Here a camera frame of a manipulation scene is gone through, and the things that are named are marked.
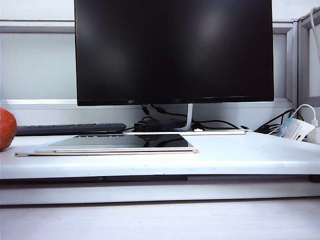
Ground orange fruit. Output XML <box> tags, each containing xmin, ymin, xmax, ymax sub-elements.
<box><xmin>0</xmin><ymin>107</ymin><xmax>18</xmax><ymax>152</ymax></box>

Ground black monitor with silver stand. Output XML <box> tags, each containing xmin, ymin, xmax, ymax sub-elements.
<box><xmin>73</xmin><ymin>0</ymin><xmax>275</xmax><ymax>136</ymax></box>

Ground black keyboard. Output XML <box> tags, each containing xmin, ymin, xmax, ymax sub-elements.
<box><xmin>15</xmin><ymin>122</ymin><xmax>127</xmax><ymax>137</ymax></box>

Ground white box with blue label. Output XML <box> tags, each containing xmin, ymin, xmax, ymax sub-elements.
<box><xmin>276</xmin><ymin>117</ymin><xmax>316</xmax><ymax>142</ymax></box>

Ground white charger plug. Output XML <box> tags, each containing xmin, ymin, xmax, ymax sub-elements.
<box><xmin>306</xmin><ymin>119</ymin><xmax>320</xmax><ymax>145</ymax></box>

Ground black monitor cable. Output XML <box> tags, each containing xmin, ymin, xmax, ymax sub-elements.
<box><xmin>141</xmin><ymin>104</ymin><xmax>243</xmax><ymax>131</ymax></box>

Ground square mirror with white frame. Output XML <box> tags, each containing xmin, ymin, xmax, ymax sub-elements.
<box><xmin>14</xmin><ymin>133</ymin><xmax>200</xmax><ymax>157</ymax></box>

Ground black cable bundle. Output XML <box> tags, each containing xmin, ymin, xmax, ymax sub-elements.
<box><xmin>253</xmin><ymin>108</ymin><xmax>296</xmax><ymax>135</ymax></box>

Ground grey aluminium partition frame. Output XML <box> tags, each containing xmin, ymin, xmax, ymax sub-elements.
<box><xmin>0</xmin><ymin>13</ymin><xmax>320</xmax><ymax>111</ymax></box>

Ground white charger cable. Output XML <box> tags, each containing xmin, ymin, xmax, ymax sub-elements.
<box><xmin>289</xmin><ymin>103</ymin><xmax>319</xmax><ymax>126</ymax></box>

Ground white hanging cable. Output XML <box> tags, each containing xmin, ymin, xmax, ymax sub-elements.
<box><xmin>309</xmin><ymin>6</ymin><xmax>320</xmax><ymax>55</ymax></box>

